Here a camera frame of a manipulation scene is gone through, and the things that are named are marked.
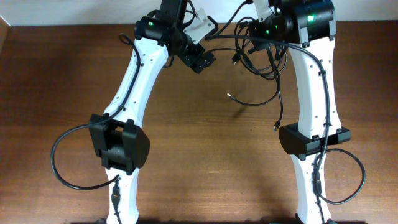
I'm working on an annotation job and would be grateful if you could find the black USB cable long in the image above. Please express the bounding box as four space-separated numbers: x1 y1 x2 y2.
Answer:
233 17 289 132

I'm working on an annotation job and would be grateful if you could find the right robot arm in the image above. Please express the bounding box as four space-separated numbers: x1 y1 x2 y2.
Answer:
249 0 351 223

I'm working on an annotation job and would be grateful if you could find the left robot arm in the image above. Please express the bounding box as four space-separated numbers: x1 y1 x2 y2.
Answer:
89 1 218 223

